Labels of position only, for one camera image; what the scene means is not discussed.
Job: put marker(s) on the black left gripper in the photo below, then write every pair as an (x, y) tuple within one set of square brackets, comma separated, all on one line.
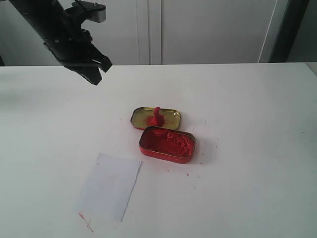
[(72, 46)]

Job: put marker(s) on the red stamp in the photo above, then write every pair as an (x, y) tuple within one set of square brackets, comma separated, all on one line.
[(157, 119)]

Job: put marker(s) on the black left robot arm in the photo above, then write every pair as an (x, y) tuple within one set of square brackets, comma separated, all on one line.
[(35, 12)]

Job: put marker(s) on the red ink tin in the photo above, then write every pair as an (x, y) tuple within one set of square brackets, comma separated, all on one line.
[(167, 144)]

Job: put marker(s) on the white cabinet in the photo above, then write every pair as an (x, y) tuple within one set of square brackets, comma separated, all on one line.
[(138, 32)]

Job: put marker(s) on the gold tin lid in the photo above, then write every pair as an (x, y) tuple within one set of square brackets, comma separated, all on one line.
[(144, 117)]

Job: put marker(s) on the white paper sheet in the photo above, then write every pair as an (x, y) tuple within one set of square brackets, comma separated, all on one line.
[(107, 190)]

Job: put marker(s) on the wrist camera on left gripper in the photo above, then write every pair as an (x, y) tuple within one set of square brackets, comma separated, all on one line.
[(92, 11)]

